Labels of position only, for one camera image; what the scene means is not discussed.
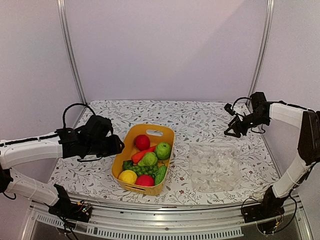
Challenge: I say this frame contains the orange toy carrot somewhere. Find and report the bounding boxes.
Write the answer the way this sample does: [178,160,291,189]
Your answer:
[131,145,156,164]

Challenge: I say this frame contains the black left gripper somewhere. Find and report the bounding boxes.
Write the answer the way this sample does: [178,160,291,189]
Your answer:
[85,134,125,158]

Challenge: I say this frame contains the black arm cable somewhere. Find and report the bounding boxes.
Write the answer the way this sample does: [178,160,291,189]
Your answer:
[61,102,95,129]
[231,96,253,113]

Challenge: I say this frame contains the right aluminium frame post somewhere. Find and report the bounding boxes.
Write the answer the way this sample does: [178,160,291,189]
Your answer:
[248,0,275,96]

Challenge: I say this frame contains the clear zip top bag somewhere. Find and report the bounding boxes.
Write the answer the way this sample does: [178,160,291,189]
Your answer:
[188,143,243,194]

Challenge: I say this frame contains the green toy apple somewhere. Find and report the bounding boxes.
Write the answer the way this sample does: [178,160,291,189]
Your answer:
[154,142,172,160]

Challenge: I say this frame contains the green toy broccoli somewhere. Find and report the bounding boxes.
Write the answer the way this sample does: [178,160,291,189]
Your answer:
[122,160,134,171]

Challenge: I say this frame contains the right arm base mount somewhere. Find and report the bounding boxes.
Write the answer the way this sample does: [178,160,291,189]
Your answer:
[240,197,285,235]

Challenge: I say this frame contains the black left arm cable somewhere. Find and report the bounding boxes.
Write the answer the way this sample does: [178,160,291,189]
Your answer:
[61,102,95,129]

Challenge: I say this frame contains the green toy cucumber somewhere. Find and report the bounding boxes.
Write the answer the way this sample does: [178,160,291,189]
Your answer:
[154,165,167,186]

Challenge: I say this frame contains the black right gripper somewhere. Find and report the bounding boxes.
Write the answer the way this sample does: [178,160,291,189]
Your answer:
[224,111,269,138]

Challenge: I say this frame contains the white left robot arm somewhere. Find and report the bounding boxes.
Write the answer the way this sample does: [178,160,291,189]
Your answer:
[0,115,125,217]

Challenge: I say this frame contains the left aluminium frame post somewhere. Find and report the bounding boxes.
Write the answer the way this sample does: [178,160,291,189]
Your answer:
[56,0,88,106]

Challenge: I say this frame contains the green toy grapes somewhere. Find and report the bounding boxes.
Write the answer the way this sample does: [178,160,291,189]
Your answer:
[131,165,159,179]

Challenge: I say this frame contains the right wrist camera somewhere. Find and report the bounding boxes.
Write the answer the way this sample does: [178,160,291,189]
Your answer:
[224,103,235,116]

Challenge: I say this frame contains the green toy cabbage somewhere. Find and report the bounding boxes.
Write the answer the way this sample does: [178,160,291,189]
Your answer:
[137,152,158,167]

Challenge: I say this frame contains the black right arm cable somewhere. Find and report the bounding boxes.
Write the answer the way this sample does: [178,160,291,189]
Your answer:
[231,96,253,113]

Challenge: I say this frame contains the red toy apple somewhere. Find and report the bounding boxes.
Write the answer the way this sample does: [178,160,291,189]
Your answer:
[135,175,155,187]

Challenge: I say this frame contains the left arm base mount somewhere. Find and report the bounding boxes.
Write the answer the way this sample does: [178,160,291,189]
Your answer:
[48,184,93,223]

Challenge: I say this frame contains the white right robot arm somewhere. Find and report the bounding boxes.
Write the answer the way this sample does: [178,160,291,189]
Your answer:
[224,92,320,218]

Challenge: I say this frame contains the yellow toy lemon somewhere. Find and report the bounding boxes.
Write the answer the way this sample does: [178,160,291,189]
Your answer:
[118,170,138,184]

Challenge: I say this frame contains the aluminium frame post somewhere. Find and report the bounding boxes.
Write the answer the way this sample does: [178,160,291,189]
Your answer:
[248,0,275,96]
[56,0,88,106]

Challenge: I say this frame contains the red toy tomato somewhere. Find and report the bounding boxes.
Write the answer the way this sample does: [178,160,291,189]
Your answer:
[135,134,151,151]

